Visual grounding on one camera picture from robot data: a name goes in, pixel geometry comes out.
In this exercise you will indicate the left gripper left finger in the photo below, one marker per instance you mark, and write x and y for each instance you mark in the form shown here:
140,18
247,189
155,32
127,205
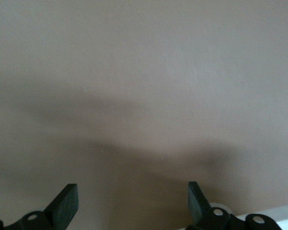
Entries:
62,208

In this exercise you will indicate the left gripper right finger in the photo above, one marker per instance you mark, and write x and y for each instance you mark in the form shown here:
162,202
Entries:
196,206

